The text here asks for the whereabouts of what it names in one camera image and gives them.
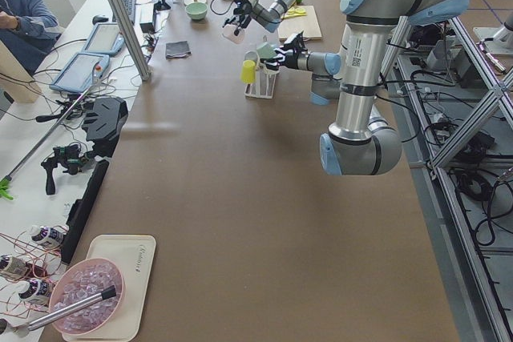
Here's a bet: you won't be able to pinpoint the black keyboard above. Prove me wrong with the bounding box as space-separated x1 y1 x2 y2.
121 0 136 24

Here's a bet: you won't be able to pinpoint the cream plastic tray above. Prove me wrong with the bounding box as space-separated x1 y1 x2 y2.
49 235 156 341

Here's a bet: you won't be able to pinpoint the light blue cup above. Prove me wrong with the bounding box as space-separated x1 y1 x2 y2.
256 42 277 61

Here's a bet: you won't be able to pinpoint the aluminium frame post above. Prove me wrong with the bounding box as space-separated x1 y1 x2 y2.
108 0 151 82

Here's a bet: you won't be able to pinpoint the light green bowl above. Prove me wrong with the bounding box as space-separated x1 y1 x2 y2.
185 2 208 21

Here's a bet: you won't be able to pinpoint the green tipped grabber stick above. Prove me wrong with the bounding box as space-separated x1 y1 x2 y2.
1 76 100 200

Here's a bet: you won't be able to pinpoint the teach pendant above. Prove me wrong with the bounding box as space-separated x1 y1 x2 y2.
50 52 110 94
83 22 124 56

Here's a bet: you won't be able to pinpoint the black long bar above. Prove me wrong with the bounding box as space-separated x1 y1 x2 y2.
60 160 110 265

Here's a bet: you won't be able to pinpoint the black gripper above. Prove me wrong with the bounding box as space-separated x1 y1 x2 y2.
262 32 310 72
223 0 252 36

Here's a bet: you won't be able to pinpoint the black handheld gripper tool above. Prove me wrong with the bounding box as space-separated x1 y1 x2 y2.
41 143 96 195

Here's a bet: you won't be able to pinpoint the bottle in wire rack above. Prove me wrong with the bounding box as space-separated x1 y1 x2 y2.
28 225 65 250

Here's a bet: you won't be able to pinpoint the teach pendant upper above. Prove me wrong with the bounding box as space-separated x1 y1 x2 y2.
83 22 124 56

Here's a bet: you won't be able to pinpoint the pink bowl with ice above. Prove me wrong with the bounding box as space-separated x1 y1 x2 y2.
49 258 124 336

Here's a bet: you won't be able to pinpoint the seated person dark clothes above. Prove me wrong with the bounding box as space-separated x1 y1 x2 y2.
1 0 62 74

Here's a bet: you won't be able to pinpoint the black plastic bracket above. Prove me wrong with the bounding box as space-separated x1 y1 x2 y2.
82 97 128 157

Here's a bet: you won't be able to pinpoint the white cup holder rack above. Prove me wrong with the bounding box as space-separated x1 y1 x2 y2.
244 50 279 99

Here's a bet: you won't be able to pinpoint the yellow cup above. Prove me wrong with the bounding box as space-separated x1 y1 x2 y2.
240 59 257 84

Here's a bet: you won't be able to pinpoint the teach pendant lower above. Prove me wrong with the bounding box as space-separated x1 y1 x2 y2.
50 52 110 94

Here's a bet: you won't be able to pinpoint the wooden cutting board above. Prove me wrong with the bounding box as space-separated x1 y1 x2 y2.
277 6 322 41

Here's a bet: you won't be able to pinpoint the dark grey cloth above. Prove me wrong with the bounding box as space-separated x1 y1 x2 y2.
165 41 191 59

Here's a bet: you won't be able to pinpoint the black computer mouse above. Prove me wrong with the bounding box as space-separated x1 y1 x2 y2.
92 14 109 25

